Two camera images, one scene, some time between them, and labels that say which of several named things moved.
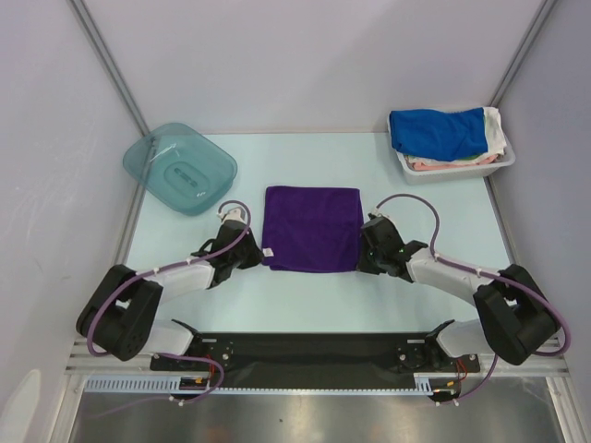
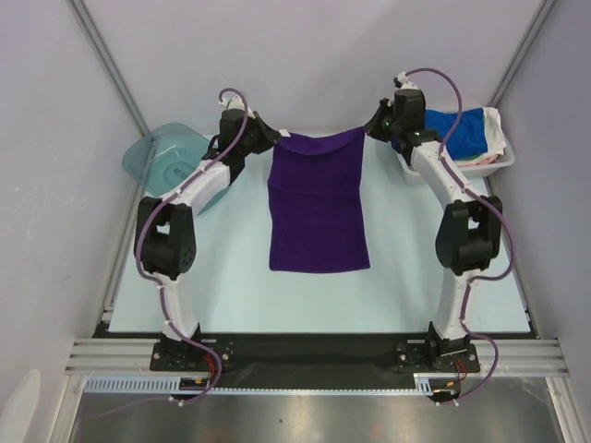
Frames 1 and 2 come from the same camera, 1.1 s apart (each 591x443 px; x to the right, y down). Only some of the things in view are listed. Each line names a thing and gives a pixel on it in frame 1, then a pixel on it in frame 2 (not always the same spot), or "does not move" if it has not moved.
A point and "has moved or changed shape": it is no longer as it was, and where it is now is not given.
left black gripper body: x=247 y=256 -> x=257 y=139
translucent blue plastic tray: x=183 y=166 does not move
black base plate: x=316 y=360 does not move
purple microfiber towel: x=311 y=229 has moved or changed shape
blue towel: x=440 y=134 does not move
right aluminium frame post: x=543 y=16 does not move
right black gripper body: x=369 y=254 -> x=381 y=122
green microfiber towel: x=471 y=158 does not move
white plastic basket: x=455 y=174 does not move
